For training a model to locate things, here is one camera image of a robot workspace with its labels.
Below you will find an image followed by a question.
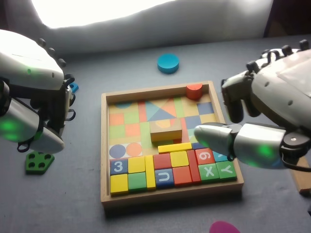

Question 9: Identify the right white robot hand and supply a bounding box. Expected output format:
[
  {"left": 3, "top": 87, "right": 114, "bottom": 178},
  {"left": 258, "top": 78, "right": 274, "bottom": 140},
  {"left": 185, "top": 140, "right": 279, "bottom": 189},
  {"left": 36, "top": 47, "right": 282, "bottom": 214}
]
[{"left": 194, "top": 40, "right": 311, "bottom": 172}]

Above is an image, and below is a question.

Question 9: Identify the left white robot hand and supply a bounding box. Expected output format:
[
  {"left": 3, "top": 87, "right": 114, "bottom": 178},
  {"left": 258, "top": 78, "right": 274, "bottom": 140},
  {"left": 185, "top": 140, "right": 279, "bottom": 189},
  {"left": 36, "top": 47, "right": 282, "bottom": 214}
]
[{"left": 0, "top": 29, "right": 76, "bottom": 155}]

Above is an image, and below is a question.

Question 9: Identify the natural wood block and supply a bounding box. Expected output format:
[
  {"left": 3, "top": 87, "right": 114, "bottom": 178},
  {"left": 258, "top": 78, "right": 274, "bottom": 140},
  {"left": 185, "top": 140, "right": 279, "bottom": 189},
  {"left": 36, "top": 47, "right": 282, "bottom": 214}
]
[{"left": 149, "top": 119, "right": 183, "bottom": 143}]

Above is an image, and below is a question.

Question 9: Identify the red cylinder block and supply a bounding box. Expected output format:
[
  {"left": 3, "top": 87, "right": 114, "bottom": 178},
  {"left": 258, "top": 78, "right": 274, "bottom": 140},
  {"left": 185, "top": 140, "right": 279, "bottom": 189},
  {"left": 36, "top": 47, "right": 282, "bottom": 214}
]
[{"left": 186, "top": 83, "right": 203, "bottom": 100}]

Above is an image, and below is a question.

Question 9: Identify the green pentagon block with holes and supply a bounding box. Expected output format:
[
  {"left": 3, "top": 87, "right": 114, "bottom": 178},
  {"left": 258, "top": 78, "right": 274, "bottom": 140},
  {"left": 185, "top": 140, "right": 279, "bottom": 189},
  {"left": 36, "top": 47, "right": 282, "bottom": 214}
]
[{"left": 25, "top": 150, "right": 55, "bottom": 175}]

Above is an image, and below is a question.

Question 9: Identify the plain wooden rectangular block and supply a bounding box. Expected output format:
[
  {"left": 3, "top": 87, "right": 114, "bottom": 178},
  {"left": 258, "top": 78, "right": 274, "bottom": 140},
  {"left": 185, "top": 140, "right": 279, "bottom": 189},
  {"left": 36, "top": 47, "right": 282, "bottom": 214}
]
[{"left": 290, "top": 167, "right": 311, "bottom": 196}]

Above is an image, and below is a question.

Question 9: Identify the blue round disc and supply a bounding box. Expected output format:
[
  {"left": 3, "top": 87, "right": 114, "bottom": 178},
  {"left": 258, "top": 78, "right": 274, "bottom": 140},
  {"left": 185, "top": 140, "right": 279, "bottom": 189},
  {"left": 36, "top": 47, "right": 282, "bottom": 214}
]
[{"left": 156, "top": 53, "right": 180, "bottom": 75}]

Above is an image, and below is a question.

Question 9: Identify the white cloth backdrop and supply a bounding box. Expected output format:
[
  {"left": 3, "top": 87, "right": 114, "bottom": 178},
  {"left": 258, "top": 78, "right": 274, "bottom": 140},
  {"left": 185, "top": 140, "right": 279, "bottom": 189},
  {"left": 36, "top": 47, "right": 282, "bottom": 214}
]
[{"left": 30, "top": 0, "right": 275, "bottom": 55}]

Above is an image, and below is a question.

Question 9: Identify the grey table cloth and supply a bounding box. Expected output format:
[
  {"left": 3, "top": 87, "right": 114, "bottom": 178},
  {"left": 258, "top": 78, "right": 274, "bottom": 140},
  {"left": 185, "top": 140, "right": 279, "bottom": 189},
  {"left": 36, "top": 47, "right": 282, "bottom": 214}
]
[{"left": 0, "top": 33, "right": 311, "bottom": 233}]

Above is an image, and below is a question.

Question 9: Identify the pink round disc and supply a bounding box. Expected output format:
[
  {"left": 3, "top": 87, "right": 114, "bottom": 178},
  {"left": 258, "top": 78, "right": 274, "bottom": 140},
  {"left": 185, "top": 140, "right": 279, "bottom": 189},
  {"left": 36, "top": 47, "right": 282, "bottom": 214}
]
[{"left": 209, "top": 220, "right": 241, "bottom": 233}]

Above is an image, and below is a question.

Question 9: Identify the wooden tray with coloured print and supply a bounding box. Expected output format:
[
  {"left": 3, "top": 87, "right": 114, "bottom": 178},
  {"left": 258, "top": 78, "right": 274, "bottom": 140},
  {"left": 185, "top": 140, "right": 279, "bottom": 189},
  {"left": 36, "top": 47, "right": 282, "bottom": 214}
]
[{"left": 100, "top": 81, "right": 244, "bottom": 211}]

